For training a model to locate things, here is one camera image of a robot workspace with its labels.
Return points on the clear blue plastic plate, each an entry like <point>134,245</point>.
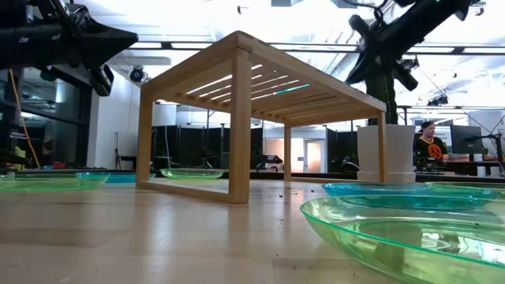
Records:
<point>355,189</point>
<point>118,178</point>

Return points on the white plant pot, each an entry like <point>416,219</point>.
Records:
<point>386,154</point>

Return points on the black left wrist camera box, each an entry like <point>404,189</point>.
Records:
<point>102,81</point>

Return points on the clear green plastic plate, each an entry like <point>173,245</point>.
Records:
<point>191,173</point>
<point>473,187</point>
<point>47,183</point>
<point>355,232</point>

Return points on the yellow green item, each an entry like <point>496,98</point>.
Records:
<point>19,155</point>

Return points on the wooden slatted shelf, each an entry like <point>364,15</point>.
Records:
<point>240,118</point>

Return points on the person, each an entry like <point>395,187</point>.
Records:
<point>431,148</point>

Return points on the black computer monitor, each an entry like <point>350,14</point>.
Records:
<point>466,140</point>

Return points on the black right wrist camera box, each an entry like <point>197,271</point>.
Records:
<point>406,77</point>

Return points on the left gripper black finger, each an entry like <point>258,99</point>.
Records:
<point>108,34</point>
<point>106,51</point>

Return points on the lit doorway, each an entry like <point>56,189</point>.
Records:
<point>314,157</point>

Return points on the black partition panel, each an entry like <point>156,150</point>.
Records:
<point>339,146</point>
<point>189,146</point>

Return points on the black ceiling camera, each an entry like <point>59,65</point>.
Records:
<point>137,74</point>

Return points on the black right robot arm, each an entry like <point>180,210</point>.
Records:
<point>426,19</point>

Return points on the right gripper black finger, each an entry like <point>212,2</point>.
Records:
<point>372,71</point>
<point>361,65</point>

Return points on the teal green light strip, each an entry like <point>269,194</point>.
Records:
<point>294,88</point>

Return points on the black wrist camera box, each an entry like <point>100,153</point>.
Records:
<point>406,77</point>
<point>102,81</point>

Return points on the tall green cactus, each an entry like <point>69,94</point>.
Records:
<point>380,102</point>

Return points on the black desk stand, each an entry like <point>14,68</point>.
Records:
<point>498,146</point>

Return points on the black tripod stand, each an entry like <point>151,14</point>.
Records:
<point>117,158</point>

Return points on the small red item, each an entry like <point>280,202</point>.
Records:
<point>59,165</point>

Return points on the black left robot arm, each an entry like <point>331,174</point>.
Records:
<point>31,39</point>

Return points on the small white cup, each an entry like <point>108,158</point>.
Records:
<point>481,171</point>

